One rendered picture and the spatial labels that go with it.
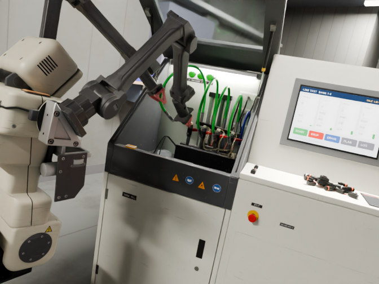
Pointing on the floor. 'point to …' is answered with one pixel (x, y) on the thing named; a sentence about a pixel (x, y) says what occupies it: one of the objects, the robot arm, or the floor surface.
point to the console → (343, 233)
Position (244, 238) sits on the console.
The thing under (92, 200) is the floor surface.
